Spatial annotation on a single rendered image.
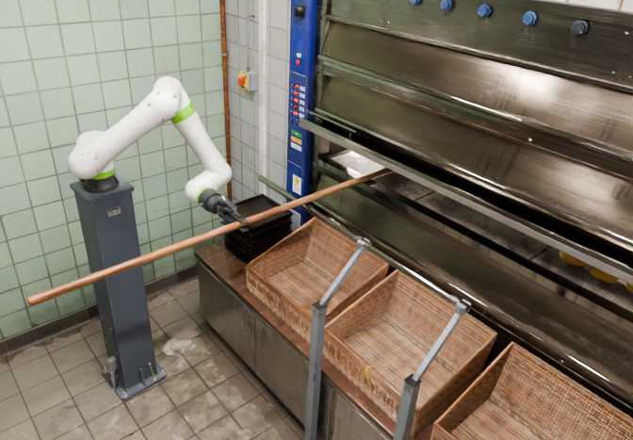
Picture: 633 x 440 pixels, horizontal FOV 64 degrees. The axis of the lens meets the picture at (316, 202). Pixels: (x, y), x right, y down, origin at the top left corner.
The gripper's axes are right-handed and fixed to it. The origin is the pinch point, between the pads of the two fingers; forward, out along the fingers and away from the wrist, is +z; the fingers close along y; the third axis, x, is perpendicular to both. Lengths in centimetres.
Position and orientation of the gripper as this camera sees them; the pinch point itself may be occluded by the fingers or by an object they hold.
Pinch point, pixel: (240, 222)
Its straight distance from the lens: 209.0
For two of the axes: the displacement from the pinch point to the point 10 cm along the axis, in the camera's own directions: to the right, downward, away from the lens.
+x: -7.5, 2.8, -5.9
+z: 6.6, 4.0, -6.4
